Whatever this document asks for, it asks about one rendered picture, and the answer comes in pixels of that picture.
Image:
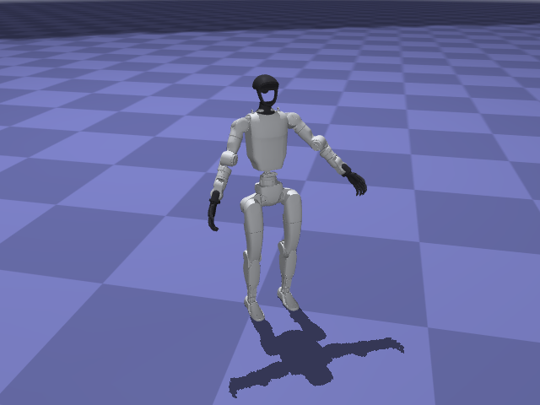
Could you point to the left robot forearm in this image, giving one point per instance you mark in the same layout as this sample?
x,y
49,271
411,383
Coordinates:
x,y
334,161

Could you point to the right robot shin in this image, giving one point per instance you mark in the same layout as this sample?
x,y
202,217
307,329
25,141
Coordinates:
x,y
252,276

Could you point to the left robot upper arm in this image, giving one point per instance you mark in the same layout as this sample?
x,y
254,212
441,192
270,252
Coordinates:
x,y
294,121

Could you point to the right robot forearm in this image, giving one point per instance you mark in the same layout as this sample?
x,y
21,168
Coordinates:
x,y
221,179

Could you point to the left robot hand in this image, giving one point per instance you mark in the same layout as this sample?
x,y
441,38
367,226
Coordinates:
x,y
356,180

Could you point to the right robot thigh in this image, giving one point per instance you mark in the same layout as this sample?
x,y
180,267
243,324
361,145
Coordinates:
x,y
252,210

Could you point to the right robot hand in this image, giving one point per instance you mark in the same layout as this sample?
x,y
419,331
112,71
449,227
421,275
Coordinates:
x,y
214,200

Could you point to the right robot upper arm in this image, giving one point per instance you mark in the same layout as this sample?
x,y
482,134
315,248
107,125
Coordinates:
x,y
238,127

